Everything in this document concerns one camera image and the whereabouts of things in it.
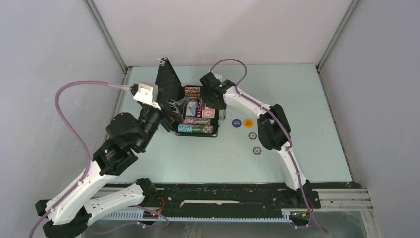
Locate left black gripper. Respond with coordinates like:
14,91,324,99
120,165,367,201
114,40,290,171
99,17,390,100
138,89,191,151

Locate red playing card deck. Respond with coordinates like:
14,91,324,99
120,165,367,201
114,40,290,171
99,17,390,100
201,108,216,119

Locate blue small blind button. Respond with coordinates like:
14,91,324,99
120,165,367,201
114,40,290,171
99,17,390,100
232,119,242,128

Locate orange big blind button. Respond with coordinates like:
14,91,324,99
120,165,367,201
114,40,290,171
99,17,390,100
243,119,254,128

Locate poker chip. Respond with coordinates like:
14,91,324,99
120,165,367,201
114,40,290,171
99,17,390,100
248,132,257,140
252,147,262,155

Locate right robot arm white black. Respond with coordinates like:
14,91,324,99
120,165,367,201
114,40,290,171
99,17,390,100
200,72,312,207

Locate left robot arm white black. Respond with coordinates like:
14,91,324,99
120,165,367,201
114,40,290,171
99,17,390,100
35,102,173,238

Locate top red chip row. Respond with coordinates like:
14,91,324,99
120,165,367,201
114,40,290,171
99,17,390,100
184,87,201,94

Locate blue playing card deck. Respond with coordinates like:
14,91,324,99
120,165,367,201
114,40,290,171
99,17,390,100
185,100,199,117

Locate red dice strip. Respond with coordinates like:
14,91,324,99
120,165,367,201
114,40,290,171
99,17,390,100
196,107,202,118

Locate blue green chip row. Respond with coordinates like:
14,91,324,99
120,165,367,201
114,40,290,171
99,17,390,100
177,124,214,134

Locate black poker case base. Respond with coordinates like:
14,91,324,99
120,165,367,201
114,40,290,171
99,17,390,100
173,85,219,137

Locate pink chip row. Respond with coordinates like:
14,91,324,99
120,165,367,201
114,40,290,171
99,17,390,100
182,117,211,125

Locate silver case handle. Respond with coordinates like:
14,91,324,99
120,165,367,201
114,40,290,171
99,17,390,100
219,108,226,121

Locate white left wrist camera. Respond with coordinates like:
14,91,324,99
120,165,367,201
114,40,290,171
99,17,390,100
132,83,161,110

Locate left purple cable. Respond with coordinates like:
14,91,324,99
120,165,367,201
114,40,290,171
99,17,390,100
29,81,135,238

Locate white cable duct strip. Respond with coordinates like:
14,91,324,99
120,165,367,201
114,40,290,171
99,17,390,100
105,212,293,223

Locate aluminium rail frame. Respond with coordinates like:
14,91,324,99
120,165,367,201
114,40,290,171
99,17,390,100
78,187,374,213

